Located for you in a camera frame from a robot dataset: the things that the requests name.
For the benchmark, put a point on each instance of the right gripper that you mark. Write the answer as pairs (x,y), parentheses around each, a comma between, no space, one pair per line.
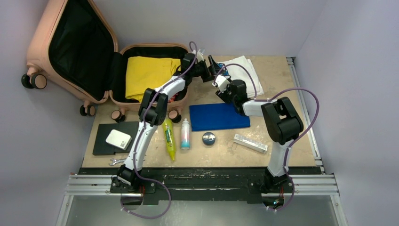
(223,95)

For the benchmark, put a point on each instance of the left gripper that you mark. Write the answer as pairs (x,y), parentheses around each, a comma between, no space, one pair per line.
(210,72)

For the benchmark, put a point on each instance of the white shirt blue print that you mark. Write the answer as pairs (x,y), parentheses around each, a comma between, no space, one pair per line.
(254,87)

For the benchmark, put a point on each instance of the yellow cloth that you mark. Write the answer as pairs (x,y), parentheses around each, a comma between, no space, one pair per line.
(147,72)

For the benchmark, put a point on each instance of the red white patterned cloth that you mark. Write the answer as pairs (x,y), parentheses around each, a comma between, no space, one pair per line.
(173,98)

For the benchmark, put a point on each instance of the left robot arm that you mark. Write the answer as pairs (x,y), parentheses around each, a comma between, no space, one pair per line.
(152,113)

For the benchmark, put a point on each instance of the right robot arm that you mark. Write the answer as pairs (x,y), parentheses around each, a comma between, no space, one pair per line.
(282,121)

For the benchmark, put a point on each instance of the blue folded cloth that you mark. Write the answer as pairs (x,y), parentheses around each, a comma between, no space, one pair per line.
(216,117)

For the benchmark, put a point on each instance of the dark round tin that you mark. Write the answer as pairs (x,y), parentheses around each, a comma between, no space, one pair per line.
(208,138)

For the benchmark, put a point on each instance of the white teal spray bottle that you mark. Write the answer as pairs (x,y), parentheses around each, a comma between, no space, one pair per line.
(185,135)

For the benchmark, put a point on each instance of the yellow green tube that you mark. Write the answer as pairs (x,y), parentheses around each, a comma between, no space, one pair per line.
(169,138)

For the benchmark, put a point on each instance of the silver toothpaste box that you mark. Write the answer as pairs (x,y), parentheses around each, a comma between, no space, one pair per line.
(249,143)

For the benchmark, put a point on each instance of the white square device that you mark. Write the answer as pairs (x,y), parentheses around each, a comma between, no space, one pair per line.
(118,139)

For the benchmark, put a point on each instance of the silver wrench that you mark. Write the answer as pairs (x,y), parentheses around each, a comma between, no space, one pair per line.
(117,161)

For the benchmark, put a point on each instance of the black flat notebook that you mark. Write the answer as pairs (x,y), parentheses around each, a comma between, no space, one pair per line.
(103,148)

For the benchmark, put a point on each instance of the pink open suitcase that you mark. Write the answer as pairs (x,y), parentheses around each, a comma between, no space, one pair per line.
(74,47)

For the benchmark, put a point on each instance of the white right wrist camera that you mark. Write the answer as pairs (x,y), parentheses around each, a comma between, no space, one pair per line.
(221,82)

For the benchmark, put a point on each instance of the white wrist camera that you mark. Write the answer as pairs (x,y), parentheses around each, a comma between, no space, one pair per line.
(200,54)
(221,82)

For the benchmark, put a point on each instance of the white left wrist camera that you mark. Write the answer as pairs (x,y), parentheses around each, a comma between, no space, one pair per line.
(200,54)

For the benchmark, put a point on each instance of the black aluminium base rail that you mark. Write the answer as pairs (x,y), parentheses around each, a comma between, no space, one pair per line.
(206,184)

